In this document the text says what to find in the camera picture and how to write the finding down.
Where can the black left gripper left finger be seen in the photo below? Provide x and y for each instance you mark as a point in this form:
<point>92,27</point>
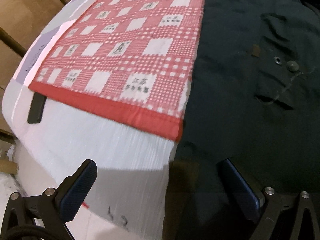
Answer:
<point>45,216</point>

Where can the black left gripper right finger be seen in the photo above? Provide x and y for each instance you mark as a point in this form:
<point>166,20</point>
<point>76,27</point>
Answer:
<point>257,212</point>

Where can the dark navy large jacket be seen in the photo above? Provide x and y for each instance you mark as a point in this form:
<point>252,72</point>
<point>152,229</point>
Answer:
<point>254,98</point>

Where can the red white checkered blanket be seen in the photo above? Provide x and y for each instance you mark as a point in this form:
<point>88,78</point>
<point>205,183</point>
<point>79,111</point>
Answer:
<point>129,61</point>

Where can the wooden wardrobe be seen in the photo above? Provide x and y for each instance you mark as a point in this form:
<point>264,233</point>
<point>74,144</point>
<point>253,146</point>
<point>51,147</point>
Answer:
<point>22,21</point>

